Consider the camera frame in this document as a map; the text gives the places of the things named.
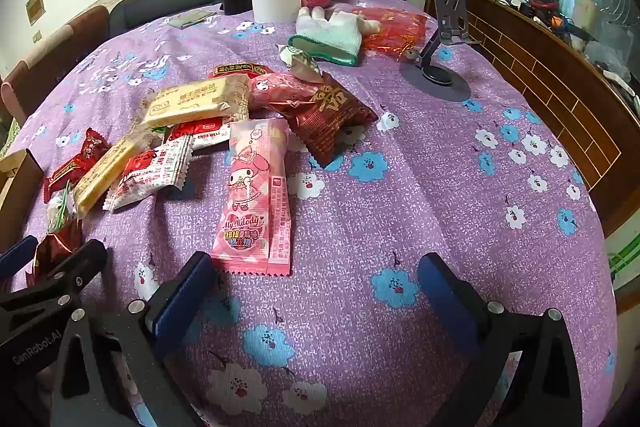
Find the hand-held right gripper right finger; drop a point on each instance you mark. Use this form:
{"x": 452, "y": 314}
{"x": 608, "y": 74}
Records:
{"x": 442, "y": 292}

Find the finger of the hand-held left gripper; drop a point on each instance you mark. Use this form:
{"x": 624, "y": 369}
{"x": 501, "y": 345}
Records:
{"x": 60, "y": 274}
{"x": 17, "y": 253}

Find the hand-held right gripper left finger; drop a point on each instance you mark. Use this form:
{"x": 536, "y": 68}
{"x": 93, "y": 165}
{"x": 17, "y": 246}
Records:
{"x": 186, "y": 297}

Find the red foil snack packet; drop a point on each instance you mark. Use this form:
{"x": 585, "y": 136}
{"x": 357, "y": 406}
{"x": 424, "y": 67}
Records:
{"x": 52, "y": 249}

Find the clear packet green ends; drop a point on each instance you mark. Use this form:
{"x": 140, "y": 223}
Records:
{"x": 61, "y": 207}

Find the cardboard box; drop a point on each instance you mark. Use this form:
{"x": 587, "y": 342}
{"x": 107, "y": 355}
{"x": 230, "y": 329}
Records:
{"x": 17, "y": 187}

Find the yellow biscuit packet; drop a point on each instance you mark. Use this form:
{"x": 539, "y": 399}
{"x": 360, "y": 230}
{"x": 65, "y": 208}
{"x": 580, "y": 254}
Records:
{"x": 107, "y": 172}
{"x": 200, "y": 102}

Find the pink cartoon snack packet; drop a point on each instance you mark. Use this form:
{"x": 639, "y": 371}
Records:
{"x": 252, "y": 197}
{"x": 280, "y": 89}

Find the red and white snack packet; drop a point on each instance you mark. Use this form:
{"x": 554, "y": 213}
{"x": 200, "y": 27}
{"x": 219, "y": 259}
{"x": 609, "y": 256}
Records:
{"x": 200, "y": 133}
{"x": 150, "y": 174}

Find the small red snack packet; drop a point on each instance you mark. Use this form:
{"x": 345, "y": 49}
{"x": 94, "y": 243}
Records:
{"x": 75, "y": 164}

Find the purple floral tablecloth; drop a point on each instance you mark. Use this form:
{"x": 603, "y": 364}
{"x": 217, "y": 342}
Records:
{"x": 400, "y": 187}

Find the white green carton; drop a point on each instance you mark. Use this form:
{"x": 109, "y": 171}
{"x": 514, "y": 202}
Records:
{"x": 627, "y": 257}

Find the brown armchair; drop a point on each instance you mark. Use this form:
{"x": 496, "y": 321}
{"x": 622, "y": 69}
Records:
{"x": 50, "y": 52}

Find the dark red snack packet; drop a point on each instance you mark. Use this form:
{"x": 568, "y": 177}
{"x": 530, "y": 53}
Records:
{"x": 325, "y": 122}

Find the grey phone stand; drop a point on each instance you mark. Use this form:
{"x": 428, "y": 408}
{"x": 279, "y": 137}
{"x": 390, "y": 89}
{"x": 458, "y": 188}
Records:
{"x": 437, "y": 84}

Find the wooden sideboard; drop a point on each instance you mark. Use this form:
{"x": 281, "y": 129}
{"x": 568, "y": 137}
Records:
{"x": 550, "y": 92}

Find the crumpled green white wrapper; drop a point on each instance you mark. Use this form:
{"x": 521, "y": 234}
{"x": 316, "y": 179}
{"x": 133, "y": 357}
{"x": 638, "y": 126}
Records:
{"x": 302, "y": 62}

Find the red plastic bag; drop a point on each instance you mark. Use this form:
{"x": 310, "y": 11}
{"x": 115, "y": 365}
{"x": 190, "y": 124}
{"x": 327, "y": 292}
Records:
{"x": 395, "y": 32}

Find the grey card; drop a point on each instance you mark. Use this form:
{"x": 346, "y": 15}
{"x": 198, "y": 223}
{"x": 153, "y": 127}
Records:
{"x": 192, "y": 19}

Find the white knit glove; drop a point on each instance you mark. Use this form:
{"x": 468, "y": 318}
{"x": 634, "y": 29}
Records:
{"x": 330, "y": 34}

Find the wall switch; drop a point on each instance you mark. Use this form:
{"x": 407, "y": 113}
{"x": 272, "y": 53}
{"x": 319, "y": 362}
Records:
{"x": 36, "y": 38}

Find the yellow wall label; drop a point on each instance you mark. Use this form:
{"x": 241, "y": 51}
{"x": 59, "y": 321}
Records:
{"x": 34, "y": 7}

